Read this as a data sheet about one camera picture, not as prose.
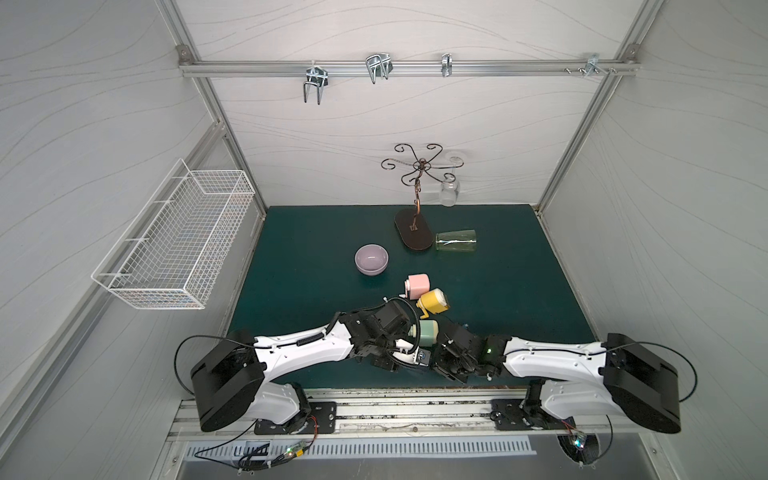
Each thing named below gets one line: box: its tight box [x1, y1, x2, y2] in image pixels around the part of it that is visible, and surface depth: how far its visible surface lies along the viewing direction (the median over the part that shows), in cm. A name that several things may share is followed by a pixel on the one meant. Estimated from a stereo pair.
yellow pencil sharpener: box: [416, 288, 450, 319], surface depth 89 cm
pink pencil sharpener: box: [399, 274, 430, 300], surface depth 92 cm
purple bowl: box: [354, 243, 389, 277], surface depth 101 cm
